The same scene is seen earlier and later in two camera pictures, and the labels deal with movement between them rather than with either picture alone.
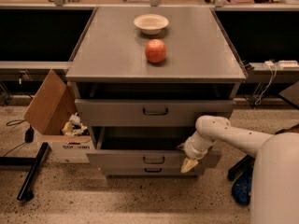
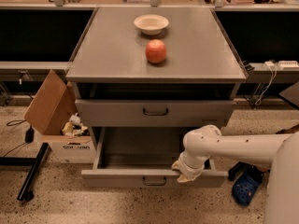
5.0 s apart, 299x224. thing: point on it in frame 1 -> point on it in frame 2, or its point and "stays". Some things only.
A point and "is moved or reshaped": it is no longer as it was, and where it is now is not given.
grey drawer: (142, 147) is moved or reshaped
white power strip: (288, 63) stays
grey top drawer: (149, 112) stays
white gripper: (192, 150) -> (192, 169)
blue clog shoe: (242, 187) stays
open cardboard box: (53, 113) stays
